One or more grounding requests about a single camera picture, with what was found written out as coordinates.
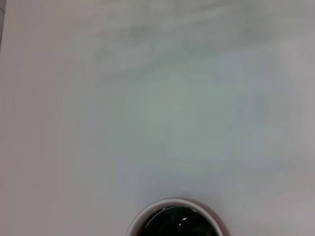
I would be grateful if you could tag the red ceramic cup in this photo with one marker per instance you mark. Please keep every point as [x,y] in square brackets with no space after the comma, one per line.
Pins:
[137,221]

